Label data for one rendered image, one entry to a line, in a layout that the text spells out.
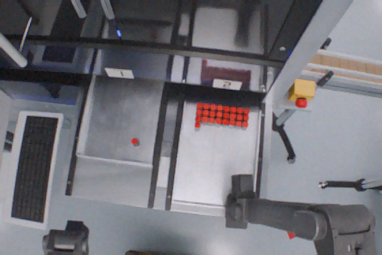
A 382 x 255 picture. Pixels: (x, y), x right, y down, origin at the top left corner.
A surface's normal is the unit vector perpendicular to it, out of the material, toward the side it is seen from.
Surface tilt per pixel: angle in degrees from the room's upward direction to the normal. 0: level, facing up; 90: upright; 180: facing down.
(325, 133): 0
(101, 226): 0
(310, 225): 80
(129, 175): 0
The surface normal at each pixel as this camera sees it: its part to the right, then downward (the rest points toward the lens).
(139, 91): 0.02, -0.25
